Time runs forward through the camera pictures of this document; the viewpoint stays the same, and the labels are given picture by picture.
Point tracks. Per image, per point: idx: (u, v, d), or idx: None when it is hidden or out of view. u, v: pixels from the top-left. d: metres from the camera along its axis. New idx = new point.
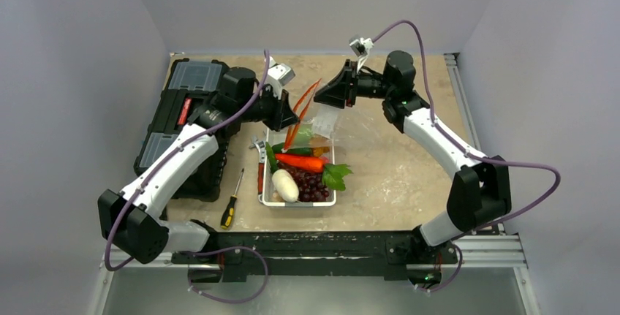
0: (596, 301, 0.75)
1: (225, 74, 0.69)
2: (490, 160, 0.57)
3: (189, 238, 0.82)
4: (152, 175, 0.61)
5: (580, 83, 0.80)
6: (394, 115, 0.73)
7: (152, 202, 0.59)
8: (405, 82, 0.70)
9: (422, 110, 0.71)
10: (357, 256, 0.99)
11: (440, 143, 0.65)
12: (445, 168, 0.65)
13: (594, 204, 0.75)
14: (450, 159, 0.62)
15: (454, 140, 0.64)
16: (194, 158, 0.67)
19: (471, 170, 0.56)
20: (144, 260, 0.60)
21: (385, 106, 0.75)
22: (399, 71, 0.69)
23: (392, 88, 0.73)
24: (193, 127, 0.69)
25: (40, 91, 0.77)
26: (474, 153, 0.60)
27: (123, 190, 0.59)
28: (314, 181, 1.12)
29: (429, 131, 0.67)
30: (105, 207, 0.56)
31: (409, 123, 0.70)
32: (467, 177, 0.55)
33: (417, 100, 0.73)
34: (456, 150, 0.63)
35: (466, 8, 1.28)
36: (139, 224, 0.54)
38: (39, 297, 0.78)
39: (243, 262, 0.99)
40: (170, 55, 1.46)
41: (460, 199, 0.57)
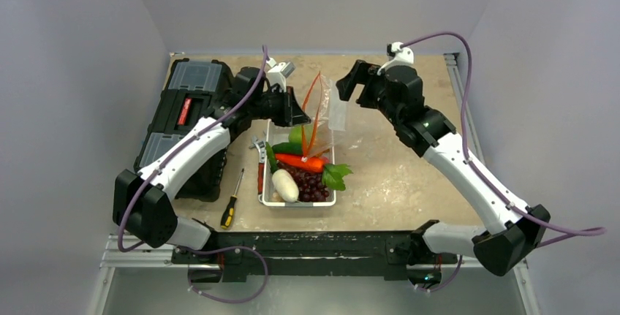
0: (596, 302, 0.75)
1: (239, 74, 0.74)
2: (535, 218, 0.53)
3: (191, 234, 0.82)
4: (169, 159, 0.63)
5: (580, 83, 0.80)
6: (414, 139, 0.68)
7: (169, 183, 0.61)
8: (412, 96, 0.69)
9: (448, 137, 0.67)
10: (357, 256, 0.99)
11: (478, 191, 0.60)
12: (479, 213, 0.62)
13: (594, 205, 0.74)
14: (488, 210, 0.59)
15: (493, 186, 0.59)
16: (209, 147, 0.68)
19: (515, 227, 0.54)
20: (153, 242, 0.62)
21: (402, 129, 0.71)
22: (403, 85, 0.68)
23: (402, 107, 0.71)
24: (208, 120, 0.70)
25: (39, 91, 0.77)
26: (518, 207, 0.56)
27: (142, 170, 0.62)
28: (314, 181, 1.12)
29: (464, 171, 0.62)
30: (123, 186, 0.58)
31: (437, 156, 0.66)
32: (512, 237, 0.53)
33: (436, 117, 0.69)
34: (497, 200, 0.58)
35: (466, 8, 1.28)
36: (155, 202, 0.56)
38: (40, 297, 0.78)
39: (243, 262, 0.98)
40: (170, 55, 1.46)
41: (498, 254, 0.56)
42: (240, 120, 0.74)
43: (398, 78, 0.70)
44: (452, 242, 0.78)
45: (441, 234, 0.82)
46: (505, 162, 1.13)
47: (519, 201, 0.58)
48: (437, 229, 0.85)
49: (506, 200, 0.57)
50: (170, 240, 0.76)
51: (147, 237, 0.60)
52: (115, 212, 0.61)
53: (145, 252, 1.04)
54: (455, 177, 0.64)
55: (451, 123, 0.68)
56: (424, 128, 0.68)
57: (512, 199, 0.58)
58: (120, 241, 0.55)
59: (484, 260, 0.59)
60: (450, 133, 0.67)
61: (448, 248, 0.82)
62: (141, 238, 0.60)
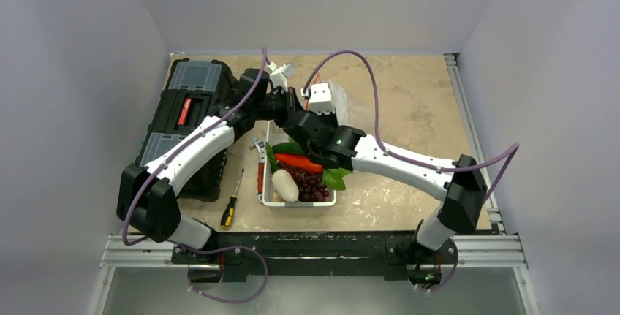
0: (596, 302, 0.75)
1: (243, 75, 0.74)
2: (463, 168, 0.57)
3: (193, 232, 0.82)
4: (175, 154, 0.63)
5: (579, 83, 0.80)
6: (337, 158, 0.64)
7: (175, 178, 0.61)
8: (311, 128, 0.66)
9: (361, 142, 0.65)
10: (357, 256, 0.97)
11: (408, 170, 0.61)
12: (422, 190, 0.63)
13: (594, 205, 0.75)
14: (426, 183, 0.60)
15: (417, 161, 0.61)
16: (214, 146, 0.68)
19: (454, 185, 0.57)
20: (156, 237, 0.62)
21: (321, 159, 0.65)
22: (297, 126, 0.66)
23: (310, 142, 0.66)
24: (213, 118, 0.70)
25: (41, 91, 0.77)
26: (446, 167, 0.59)
27: (149, 164, 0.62)
28: (314, 181, 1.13)
29: (390, 162, 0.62)
30: (130, 180, 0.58)
31: (359, 161, 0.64)
32: (455, 196, 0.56)
33: (346, 131, 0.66)
34: (428, 171, 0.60)
35: (466, 8, 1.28)
36: (161, 195, 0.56)
38: (40, 297, 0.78)
39: (243, 262, 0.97)
40: (170, 55, 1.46)
41: (458, 215, 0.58)
42: (244, 120, 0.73)
43: (291, 123, 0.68)
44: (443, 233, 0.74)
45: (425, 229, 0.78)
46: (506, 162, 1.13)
47: (444, 161, 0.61)
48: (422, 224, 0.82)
49: (433, 166, 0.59)
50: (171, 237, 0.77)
51: (150, 231, 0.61)
52: (121, 205, 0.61)
53: (145, 252, 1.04)
54: (384, 170, 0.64)
55: (357, 129, 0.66)
56: (340, 145, 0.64)
57: (438, 163, 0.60)
58: (124, 234, 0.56)
59: (455, 228, 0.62)
60: (362, 137, 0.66)
61: (442, 238, 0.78)
62: (145, 232, 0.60)
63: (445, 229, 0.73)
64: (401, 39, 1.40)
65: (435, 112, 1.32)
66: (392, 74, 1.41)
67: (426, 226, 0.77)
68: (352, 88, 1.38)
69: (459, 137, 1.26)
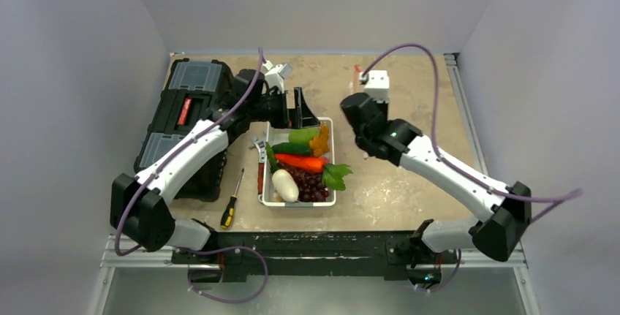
0: (596, 302, 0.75)
1: (237, 77, 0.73)
2: (517, 195, 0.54)
3: (192, 234, 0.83)
4: (166, 163, 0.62)
5: (579, 83, 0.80)
6: (386, 152, 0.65)
7: (166, 188, 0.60)
8: (370, 113, 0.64)
9: (416, 141, 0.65)
10: (357, 256, 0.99)
11: (458, 183, 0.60)
12: (466, 205, 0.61)
13: (594, 205, 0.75)
14: (473, 199, 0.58)
15: (470, 176, 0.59)
16: (206, 152, 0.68)
19: (501, 209, 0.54)
20: (150, 246, 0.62)
21: (369, 146, 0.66)
22: (358, 107, 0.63)
23: (364, 127, 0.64)
24: (206, 122, 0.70)
25: (41, 90, 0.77)
26: (498, 189, 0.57)
27: (139, 174, 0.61)
28: (314, 181, 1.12)
29: (440, 169, 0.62)
30: (120, 190, 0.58)
31: (409, 160, 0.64)
32: (500, 220, 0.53)
33: (402, 125, 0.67)
34: (477, 188, 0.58)
35: (466, 8, 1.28)
36: (152, 207, 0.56)
38: (41, 297, 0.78)
39: (243, 262, 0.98)
40: (170, 55, 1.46)
41: (493, 240, 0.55)
42: (238, 122, 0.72)
43: (350, 101, 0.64)
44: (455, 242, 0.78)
45: (440, 232, 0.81)
46: (506, 162, 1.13)
47: (498, 183, 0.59)
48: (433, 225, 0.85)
49: (485, 185, 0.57)
50: (169, 243, 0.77)
51: (143, 242, 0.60)
52: (112, 215, 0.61)
53: (145, 252, 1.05)
54: (433, 176, 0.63)
55: (414, 126, 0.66)
56: (394, 139, 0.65)
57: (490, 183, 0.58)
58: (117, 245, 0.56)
59: (485, 253, 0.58)
60: (417, 137, 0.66)
61: (450, 245, 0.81)
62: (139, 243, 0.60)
63: (458, 240, 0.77)
64: (400, 39, 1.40)
65: (435, 112, 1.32)
66: (392, 74, 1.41)
67: (441, 231, 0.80)
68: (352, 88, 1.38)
69: (459, 137, 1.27)
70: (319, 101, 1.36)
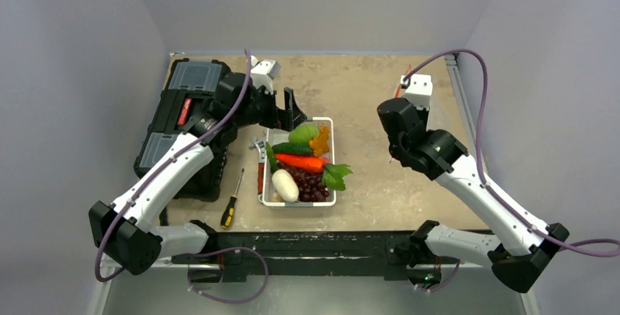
0: (597, 302, 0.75)
1: (221, 84, 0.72)
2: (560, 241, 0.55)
3: (190, 239, 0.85)
4: (143, 188, 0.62)
5: (579, 82, 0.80)
6: (425, 164, 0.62)
7: (143, 215, 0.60)
8: (411, 123, 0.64)
9: (460, 161, 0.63)
10: (357, 256, 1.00)
11: (499, 215, 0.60)
12: (496, 234, 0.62)
13: (594, 205, 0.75)
14: (509, 234, 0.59)
15: (513, 211, 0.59)
16: (186, 171, 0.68)
19: (540, 251, 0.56)
20: (138, 270, 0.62)
21: (407, 157, 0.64)
22: (399, 114, 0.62)
23: (403, 137, 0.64)
24: (187, 137, 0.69)
25: (41, 90, 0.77)
26: (539, 230, 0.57)
27: (115, 202, 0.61)
28: (314, 181, 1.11)
29: (484, 197, 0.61)
30: (97, 219, 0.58)
31: (452, 180, 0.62)
32: (538, 263, 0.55)
33: (444, 136, 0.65)
34: (518, 224, 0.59)
35: (466, 8, 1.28)
36: (129, 237, 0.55)
38: (41, 297, 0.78)
39: (242, 262, 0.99)
40: (169, 55, 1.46)
41: (523, 275, 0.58)
42: (223, 133, 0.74)
43: (390, 107, 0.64)
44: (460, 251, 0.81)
45: (450, 241, 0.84)
46: (506, 162, 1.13)
47: (537, 221, 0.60)
48: (440, 236, 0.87)
49: (527, 223, 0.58)
50: (167, 252, 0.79)
51: (127, 267, 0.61)
52: (96, 241, 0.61)
53: None
54: (471, 201, 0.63)
55: (461, 145, 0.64)
56: (436, 152, 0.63)
57: (532, 221, 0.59)
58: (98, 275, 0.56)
59: (503, 279, 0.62)
60: (462, 156, 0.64)
61: (455, 254, 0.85)
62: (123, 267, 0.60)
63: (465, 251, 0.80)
64: (401, 39, 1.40)
65: (435, 112, 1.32)
66: (392, 74, 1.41)
67: (452, 240, 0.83)
68: (352, 88, 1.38)
69: (459, 137, 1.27)
70: (319, 101, 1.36)
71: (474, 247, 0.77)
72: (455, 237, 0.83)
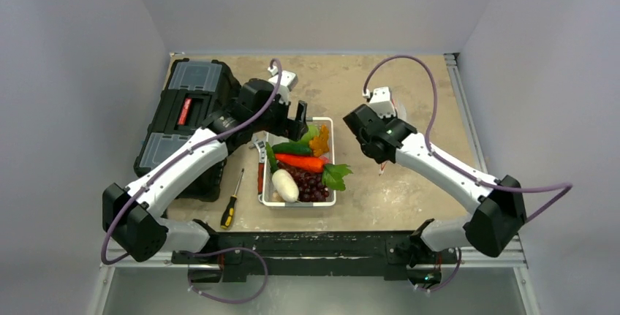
0: (597, 302, 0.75)
1: (246, 85, 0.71)
2: (504, 187, 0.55)
3: (189, 238, 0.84)
4: (158, 175, 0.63)
5: (579, 83, 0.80)
6: (382, 147, 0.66)
7: (155, 202, 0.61)
8: (367, 117, 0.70)
9: (410, 137, 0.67)
10: (357, 256, 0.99)
11: (447, 176, 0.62)
12: (457, 199, 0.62)
13: (594, 205, 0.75)
14: (461, 191, 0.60)
15: (460, 169, 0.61)
16: (201, 164, 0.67)
19: (488, 199, 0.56)
20: (141, 259, 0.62)
21: (368, 146, 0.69)
22: (355, 113, 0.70)
23: (362, 129, 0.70)
24: (205, 131, 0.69)
25: (42, 91, 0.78)
26: (486, 180, 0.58)
27: (130, 185, 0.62)
28: (314, 181, 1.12)
29: (433, 163, 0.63)
30: (110, 200, 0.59)
31: (403, 155, 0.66)
32: (486, 210, 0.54)
33: (398, 123, 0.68)
34: (466, 180, 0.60)
35: (466, 8, 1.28)
36: (139, 221, 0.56)
38: (41, 297, 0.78)
39: (242, 262, 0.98)
40: (170, 55, 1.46)
41: (483, 230, 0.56)
42: (240, 133, 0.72)
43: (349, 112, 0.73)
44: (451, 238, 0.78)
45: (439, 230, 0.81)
46: (506, 162, 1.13)
47: (487, 175, 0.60)
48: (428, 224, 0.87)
49: (473, 176, 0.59)
50: (168, 245, 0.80)
51: (131, 253, 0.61)
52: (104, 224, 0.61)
53: None
54: (425, 170, 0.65)
55: (410, 125, 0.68)
56: (390, 135, 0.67)
57: (479, 175, 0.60)
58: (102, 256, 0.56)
59: (477, 245, 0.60)
60: (411, 134, 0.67)
61: (446, 242, 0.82)
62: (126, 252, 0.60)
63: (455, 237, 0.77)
64: (401, 39, 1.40)
65: (435, 112, 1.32)
66: (392, 74, 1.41)
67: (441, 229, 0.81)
68: (352, 88, 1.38)
69: (459, 137, 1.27)
70: (319, 101, 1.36)
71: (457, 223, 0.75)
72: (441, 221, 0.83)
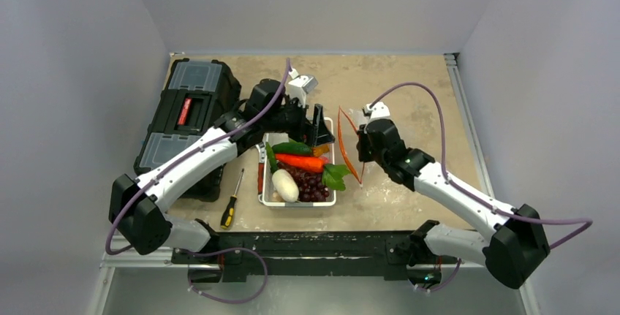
0: (598, 302, 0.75)
1: (255, 88, 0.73)
2: (521, 216, 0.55)
3: (191, 237, 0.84)
4: (168, 169, 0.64)
5: (580, 83, 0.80)
6: (401, 176, 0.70)
7: (163, 195, 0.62)
8: (392, 140, 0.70)
9: (428, 167, 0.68)
10: (357, 256, 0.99)
11: (464, 205, 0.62)
12: (475, 226, 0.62)
13: (594, 205, 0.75)
14: (479, 219, 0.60)
15: (475, 196, 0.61)
16: (210, 162, 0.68)
19: (505, 228, 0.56)
20: (142, 253, 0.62)
21: (388, 169, 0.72)
22: (382, 134, 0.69)
23: (385, 152, 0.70)
24: (217, 131, 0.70)
25: (42, 91, 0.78)
26: (502, 210, 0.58)
27: (140, 177, 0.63)
28: (314, 181, 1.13)
29: (450, 192, 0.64)
30: (118, 191, 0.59)
31: (420, 183, 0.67)
32: (504, 237, 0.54)
33: (418, 153, 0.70)
34: (482, 208, 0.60)
35: (467, 8, 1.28)
36: (145, 214, 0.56)
38: (40, 297, 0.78)
39: (242, 263, 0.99)
40: (170, 55, 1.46)
41: (503, 259, 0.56)
42: (251, 134, 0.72)
43: (374, 126, 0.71)
44: (460, 251, 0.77)
45: (447, 240, 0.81)
46: (506, 163, 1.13)
47: (505, 205, 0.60)
48: (439, 233, 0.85)
49: (488, 205, 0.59)
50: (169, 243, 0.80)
51: (134, 245, 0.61)
52: (110, 215, 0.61)
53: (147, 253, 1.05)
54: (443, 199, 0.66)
55: (429, 155, 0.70)
56: (408, 164, 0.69)
57: (496, 205, 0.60)
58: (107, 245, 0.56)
59: (500, 276, 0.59)
60: (431, 163, 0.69)
61: (453, 251, 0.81)
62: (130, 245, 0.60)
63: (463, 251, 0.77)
64: (401, 39, 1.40)
65: (435, 112, 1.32)
66: (392, 74, 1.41)
67: (450, 238, 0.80)
68: (352, 88, 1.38)
69: (458, 137, 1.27)
70: (319, 101, 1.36)
71: (470, 245, 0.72)
72: (453, 236, 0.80)
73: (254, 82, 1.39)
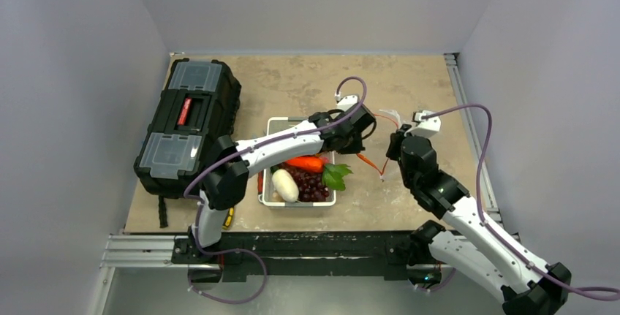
0: (597, 302, 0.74)
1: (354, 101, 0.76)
2: (556, 278, 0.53)
3: (213, 231, 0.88)
4: (265, 143, 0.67)
5: (580, 82, 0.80)
6: (431, 205, 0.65)
7: (254, 164, 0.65)
8: (428, 166, 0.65)
9: (463, 201, 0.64)
10: (357, 256, 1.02)
11: (496, 251, 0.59)
12: (501, 271, 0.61)
13: (594, 204, 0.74)
14: (510, 270, 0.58)
15: (512, 248, 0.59)
16: (297, 150, 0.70)
19: (538, 287, 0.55)
20: (218, 206, 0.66)
21: (416, 194, 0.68)
22: (420, 158, 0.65)
23: (419, 176, 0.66)
24: (309, 123, 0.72)
25: (42, 90, 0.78)
26: (538, 267, 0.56)
27: (239, 142, 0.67)
28: (314, 181, 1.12)
29: (485, 235, 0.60)
30: (220, 148, 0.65)
31: (452, 218, 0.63)
32: (535, 297, 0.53)
33: (450, 181, 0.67)
34: (517, 260, 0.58)
35: (467, 8, 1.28)
36: (236, 174, 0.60)
38: (39, 297, 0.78)
39: (242, 263, 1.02)
40: (170, 55, 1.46)
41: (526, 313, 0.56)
42: (335, 138, 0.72)
43: (413, 149, 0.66)
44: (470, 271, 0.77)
45: (458, 256, 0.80)
46: (507, 162, 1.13)
47: (538, 259, 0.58)
48: (446, 246, 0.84)
49: (526, 259, 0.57)
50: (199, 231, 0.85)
51: (213, 200, 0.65)
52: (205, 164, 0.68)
53: (147, 253, 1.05)
54: (473, 239, 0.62)
55: (463, 186, 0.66)
56: (441, 194, 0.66)
57: (531, 259, 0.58)
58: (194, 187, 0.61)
59: None
60: (464, 196, 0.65)
61: (461, 267, 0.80)
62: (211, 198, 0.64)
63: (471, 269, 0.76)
64: (400, 39, 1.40)
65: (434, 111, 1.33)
66: (392, 74, 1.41)
67: (460, 258, 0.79)
68: (351, 87, 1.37)
69: (458, 138, 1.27)
70: (319, 101, 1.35)
71: (485, 275, 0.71)
72: (460, 255, 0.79)
73: (253, 82, 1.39)
